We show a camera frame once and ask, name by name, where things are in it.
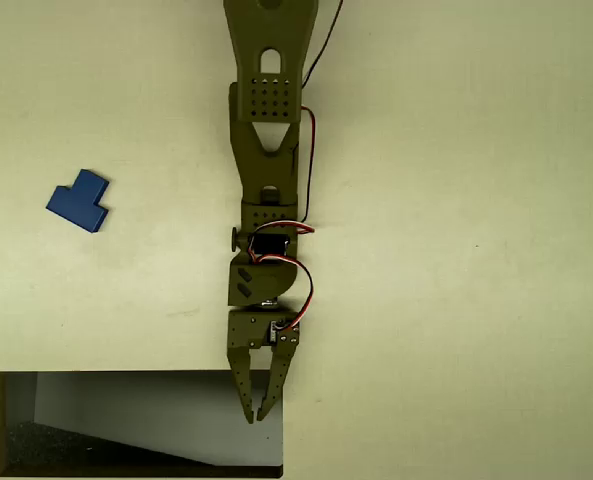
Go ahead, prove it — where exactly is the dark rectangular bin opening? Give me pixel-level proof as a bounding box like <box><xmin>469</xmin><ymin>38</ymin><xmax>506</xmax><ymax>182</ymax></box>
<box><xmin>0</xmin><ymin>369</ymin><xmax>284</xmax><ymax>480</ymax></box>

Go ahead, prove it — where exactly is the long red black cable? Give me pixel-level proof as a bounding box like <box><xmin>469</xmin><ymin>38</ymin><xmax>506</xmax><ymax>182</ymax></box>
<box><xmin>295</xmin><ymin>0</ymin><xmax>346</xmax><ymax>224</ymax></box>

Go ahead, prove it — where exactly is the blue T block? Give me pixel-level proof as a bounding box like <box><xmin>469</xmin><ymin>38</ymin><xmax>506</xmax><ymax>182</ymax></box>
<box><xmin>45</xmin><ymin>168</ymin><xmax>111</xmax><ymax>235</ymax></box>

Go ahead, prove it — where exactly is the white red black servo cable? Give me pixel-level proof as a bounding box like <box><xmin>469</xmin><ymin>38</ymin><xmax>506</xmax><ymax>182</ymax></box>
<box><xmin>247</xmin><ymin>220</ymin><xmax>316</xmax><ymax>254</ymax></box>
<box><xmin>253</xmin><ymin>255</ymin><xmax>315</xmax><ymax>332</ymax></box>

